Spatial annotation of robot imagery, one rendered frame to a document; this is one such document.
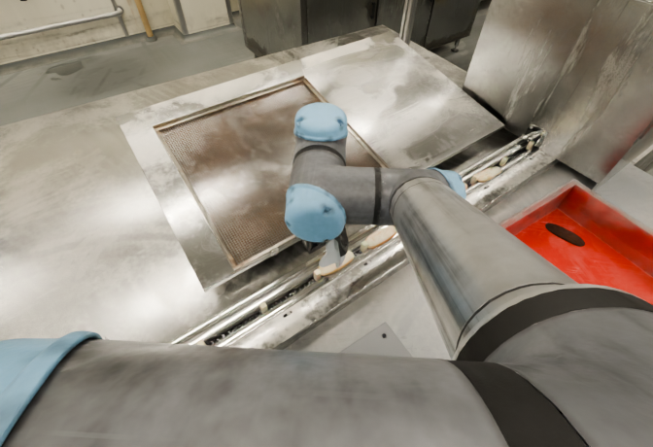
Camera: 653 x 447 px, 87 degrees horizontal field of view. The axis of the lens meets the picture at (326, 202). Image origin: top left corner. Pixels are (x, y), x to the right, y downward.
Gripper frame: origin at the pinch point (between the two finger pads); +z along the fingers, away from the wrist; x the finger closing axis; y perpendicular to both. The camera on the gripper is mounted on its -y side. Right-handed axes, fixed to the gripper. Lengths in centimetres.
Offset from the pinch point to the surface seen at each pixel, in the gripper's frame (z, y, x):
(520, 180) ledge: 8, -63, 9
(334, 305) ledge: 7.7, 4.4, 8.5
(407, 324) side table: 11.9, -7.5, 19.8
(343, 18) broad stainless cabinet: 32, -131, -164
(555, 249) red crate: 11, -53, 28
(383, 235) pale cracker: 8.0, -16.8, 0.5
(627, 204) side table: 12, -85, 31
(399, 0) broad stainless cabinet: 30, -183, -164
